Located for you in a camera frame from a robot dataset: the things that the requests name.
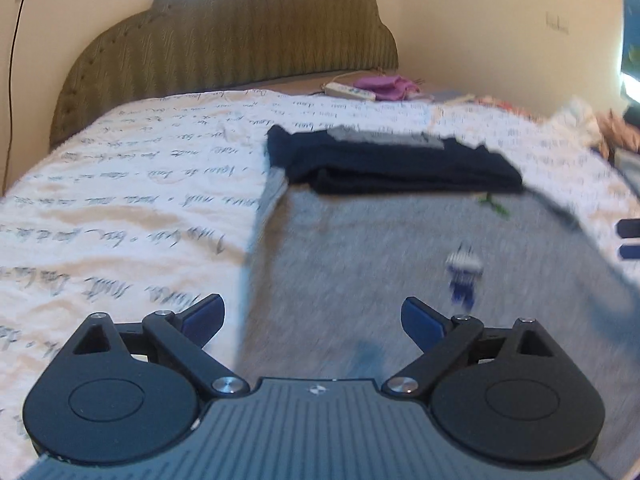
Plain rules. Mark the bright wall screen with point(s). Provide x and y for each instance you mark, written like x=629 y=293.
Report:
x=631 y=30

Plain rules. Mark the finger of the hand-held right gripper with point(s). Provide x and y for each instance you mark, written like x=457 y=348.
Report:
x=630 y=227
x=630 y=252

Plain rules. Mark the white printed script blanket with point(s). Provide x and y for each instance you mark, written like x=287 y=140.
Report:
x=125 y=200

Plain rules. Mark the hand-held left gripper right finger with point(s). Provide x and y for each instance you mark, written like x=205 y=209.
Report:
x=422 y=317

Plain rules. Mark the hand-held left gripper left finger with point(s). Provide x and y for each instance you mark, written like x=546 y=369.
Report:
x=202 y=316

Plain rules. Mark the olive upholstered headboard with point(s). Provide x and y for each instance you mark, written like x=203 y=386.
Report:
x=225 y=40

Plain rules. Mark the grey sweater with navy sleeves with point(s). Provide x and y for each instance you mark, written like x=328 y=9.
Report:
x=360 y=260

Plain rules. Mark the purple cloth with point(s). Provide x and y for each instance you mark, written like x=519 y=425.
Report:
x=390 y=87

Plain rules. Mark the white power strip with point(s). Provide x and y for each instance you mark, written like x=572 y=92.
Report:
x=349 y=91

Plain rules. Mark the beige wall switch panel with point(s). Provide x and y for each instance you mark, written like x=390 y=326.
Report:
x=557 y=22

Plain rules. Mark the pale blue ribbed cloth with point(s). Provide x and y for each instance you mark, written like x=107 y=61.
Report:
x=627 y=167

